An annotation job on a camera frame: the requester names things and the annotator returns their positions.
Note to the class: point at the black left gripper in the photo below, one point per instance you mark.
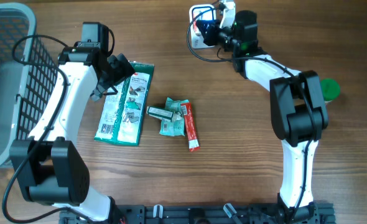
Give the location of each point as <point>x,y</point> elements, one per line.
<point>124,68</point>

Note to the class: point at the white barcode scanner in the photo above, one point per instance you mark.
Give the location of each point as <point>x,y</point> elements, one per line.
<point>197,41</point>

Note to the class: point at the grey plastic mesh basket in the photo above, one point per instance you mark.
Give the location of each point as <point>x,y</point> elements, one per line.
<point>27,77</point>

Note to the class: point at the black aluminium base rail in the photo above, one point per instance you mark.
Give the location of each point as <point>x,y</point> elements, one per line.
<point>253,213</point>

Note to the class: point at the mint green wipes packet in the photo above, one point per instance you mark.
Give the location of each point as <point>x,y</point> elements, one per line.
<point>176,128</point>

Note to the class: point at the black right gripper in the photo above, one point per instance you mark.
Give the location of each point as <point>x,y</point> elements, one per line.
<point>220,38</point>

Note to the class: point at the green lid jar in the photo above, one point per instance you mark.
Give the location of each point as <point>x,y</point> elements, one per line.
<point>330,89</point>

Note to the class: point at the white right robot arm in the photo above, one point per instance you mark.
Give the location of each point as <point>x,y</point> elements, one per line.
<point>298,111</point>

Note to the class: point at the green glove packet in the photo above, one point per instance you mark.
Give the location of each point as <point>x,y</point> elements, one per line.
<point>123,110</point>

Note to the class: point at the green white medicine box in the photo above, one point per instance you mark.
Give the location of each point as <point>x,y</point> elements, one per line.
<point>162,114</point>

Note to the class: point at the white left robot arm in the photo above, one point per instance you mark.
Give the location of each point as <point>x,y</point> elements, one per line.
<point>47,166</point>

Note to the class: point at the red patterned small box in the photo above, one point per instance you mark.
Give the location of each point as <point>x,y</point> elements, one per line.
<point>195,27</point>

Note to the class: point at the red sachet stick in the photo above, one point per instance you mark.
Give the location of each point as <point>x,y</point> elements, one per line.
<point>193,143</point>

